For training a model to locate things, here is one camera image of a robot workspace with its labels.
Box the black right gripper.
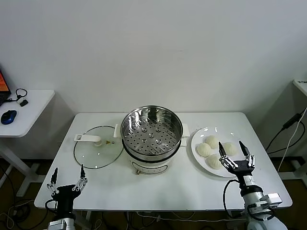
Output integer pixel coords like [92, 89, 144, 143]
[217, 140, 257, 189]

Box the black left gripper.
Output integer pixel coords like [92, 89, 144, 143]
[47, 163, 89, 213]

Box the white steamed baozi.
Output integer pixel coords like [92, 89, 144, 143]
[205, 154, 224, 170]
[222, 142, 238, 156]
[196, 143, 213, 158]
[204, 135, 220, 149]

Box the stainless steel steamer basket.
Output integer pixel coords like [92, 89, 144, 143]
[114, 104, 190, 156]

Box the white round plate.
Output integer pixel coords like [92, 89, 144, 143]
[190, 126, 249, 178]

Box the white side table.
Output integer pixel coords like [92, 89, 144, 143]
[0, 89, 56, 197]

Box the white electric cooking pot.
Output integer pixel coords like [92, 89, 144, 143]
[121, 136, 188, 176]

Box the blue and black computer mouse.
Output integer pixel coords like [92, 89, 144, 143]
[0, 109, 18, 125]

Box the white desk with foot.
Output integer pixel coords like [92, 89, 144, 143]
[278, 79, 307, 180]

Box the black laptop with orange screen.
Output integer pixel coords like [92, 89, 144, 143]
[0, 64, 12, 106]

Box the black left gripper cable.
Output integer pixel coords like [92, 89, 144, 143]
[45, 199, 59, 212]

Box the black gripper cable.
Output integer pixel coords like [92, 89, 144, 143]
[223, 179, 242, 218]
[45, 199, 59, 212]

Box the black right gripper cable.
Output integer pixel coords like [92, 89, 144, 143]
[223, 179, 242, 218]

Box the glass lid with white handle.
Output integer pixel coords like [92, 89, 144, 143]
[73, 125, 125, 170]

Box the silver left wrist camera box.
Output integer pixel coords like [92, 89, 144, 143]
[47, 219, 67, 230]

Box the white hanging cable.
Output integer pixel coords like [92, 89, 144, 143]
[277, 112, 305, 173]

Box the black coiled floor cable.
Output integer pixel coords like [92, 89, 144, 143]
[11, 202, 32, 222]

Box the black power adapter with cable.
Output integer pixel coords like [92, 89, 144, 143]
[265, 112, 303, 154]

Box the black looped cable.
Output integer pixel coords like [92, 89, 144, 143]
[4, 88, 27, 104]

